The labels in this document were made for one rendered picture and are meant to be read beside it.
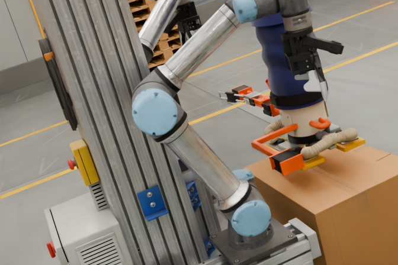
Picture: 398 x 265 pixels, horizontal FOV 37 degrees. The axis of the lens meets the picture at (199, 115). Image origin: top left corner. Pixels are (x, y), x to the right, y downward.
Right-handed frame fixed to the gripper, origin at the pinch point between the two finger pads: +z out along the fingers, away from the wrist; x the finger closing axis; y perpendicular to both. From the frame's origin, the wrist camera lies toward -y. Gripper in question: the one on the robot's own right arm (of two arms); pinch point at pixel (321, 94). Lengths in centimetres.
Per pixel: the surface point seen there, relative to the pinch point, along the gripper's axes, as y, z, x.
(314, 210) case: 5, 54, -33
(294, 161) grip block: 9.0, 29.0, -24.5
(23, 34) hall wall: 319, 60, -936
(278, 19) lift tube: -1, -13, -54
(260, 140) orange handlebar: 16, 30, -53
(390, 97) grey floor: -133, 148, -365
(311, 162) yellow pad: 0, 41, -46
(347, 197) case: -8, 54, -36
